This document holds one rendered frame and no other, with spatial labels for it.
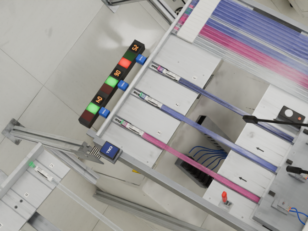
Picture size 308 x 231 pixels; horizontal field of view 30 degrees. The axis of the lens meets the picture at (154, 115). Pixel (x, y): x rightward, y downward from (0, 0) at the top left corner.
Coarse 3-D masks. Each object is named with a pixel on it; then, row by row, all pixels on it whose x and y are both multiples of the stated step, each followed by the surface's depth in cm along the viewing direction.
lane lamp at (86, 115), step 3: (84, 111) 185; (87, 111) 185; (84, 114) 185; (87, 114) 185; (90, 114) 185; (93, 114) 185; (84, 117) 184; (87, 117) 184; (90, 117) 184; (87, 120) 184; (90, 120) 184
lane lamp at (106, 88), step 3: (105, 84) 188; (102, 87) 188; (105, 87) 188; (108, 87) 188; (111, 87) 188; (102, 90) 188; (105, 90) 188; (108, 90) 188; (111, 90) 188; (108, 93) 187
